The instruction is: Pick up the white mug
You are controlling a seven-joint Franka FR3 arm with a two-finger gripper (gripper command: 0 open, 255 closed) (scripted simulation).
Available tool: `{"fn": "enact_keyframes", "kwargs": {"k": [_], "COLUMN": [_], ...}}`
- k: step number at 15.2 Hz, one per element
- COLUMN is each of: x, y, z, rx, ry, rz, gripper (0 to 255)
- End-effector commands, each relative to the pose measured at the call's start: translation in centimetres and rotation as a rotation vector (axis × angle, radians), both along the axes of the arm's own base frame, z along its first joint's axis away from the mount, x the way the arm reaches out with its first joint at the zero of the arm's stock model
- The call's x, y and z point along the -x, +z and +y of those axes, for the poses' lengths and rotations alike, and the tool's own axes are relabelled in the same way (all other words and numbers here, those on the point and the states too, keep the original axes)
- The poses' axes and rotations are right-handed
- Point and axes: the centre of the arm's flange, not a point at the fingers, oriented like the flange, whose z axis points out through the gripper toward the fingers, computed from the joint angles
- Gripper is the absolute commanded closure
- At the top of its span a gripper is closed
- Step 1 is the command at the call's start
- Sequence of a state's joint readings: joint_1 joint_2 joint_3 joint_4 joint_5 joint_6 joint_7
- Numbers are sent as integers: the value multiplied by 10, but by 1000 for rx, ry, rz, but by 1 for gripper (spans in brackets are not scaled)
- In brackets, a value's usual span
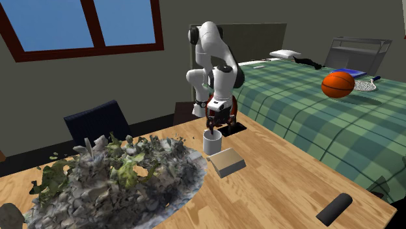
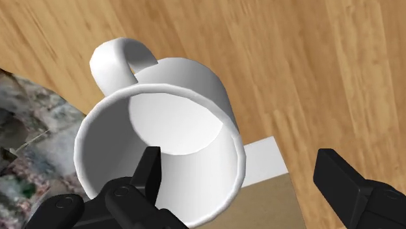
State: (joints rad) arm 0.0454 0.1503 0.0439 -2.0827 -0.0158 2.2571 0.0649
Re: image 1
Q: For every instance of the window with dark red frame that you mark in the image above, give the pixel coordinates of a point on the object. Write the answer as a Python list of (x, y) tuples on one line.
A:
[(79, 22)]

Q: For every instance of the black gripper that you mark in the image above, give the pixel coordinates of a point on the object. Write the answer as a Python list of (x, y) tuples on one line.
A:
[(219, 114)]

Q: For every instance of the black cloth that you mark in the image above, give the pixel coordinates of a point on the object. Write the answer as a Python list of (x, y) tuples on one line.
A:
[(307, 62)]

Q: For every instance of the dark robot stand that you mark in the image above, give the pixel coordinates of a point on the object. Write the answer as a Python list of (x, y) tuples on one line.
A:
[(184, 112)]

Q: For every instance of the bed with green plaid cover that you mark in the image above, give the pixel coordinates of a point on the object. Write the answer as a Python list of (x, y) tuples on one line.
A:
[(317, 126)]

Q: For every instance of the grey shelf unit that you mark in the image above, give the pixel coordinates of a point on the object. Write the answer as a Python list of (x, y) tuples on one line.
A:
[(355, 57)]

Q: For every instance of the dark blue chair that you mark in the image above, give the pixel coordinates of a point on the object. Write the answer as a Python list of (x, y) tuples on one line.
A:
[(98, 122)]

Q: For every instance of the black cylinder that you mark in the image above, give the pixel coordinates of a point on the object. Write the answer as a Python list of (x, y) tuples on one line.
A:
[(334, 209)]

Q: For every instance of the dark grey lump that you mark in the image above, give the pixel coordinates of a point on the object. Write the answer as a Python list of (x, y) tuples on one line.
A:
[(9, 217)]

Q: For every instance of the grey rocky plant heap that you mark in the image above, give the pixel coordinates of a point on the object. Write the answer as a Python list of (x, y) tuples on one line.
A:
[(111, 187)]

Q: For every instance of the open cardboard box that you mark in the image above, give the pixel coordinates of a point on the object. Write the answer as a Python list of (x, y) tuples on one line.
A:
[(228, 161)]

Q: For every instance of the white pillow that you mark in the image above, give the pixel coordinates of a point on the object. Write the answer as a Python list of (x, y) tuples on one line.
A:
[(284, 54)]

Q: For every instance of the small white flat bar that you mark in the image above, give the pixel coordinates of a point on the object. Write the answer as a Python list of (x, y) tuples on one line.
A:
[(258, 67)]

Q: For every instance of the blue book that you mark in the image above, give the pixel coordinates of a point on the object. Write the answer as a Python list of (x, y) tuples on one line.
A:
[(357, 73)]

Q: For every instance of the white cup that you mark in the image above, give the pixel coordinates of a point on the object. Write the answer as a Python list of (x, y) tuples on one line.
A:
[(212, 144)]

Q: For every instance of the orange basketball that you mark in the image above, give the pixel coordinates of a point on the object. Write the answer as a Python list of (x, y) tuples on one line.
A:
[(337, 84)]

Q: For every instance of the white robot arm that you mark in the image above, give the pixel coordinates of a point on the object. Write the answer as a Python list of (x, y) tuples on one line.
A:
[(209, 44)]

